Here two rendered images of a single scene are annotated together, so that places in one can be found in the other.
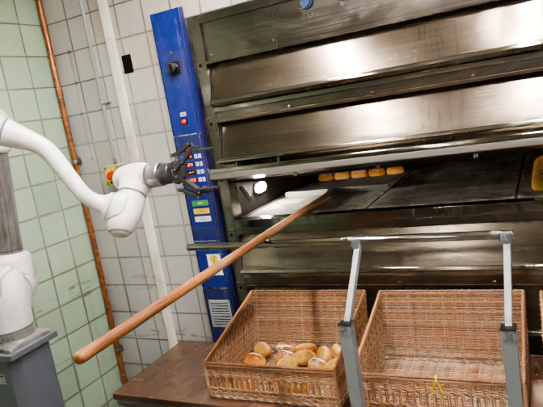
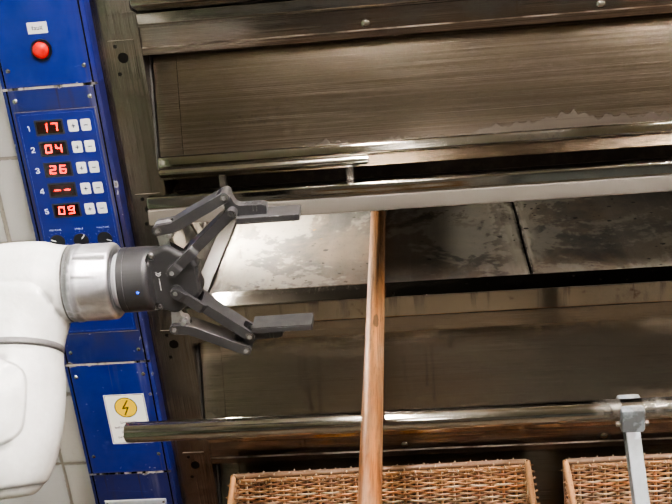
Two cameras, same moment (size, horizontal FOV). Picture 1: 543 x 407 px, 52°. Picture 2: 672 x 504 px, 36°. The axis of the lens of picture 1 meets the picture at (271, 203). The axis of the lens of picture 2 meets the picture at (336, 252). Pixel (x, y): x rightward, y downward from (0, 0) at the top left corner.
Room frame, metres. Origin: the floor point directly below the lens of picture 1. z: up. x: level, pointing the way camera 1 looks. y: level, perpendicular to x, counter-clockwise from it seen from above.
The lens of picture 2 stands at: (0.87, 0.54, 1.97)
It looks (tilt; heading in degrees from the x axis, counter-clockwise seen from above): 23 degrees down; 338
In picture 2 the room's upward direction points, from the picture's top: 6 degrees counter-clockwise
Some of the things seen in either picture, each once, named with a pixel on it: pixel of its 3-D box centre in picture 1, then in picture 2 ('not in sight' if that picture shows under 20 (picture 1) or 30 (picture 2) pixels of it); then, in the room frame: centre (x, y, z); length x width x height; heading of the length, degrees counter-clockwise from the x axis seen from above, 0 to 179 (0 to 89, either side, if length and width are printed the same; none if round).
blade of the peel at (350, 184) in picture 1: (345, 183); not in sight; (2.93, -0.41, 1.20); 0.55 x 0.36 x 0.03; 63
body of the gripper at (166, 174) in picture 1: (174, 172); (161, 277); (1.97, 0.32, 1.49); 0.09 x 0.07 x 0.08; 63
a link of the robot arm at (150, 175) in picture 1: (157, 174); (99, 281); (2.00, 0.39, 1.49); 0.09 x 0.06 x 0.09; 153
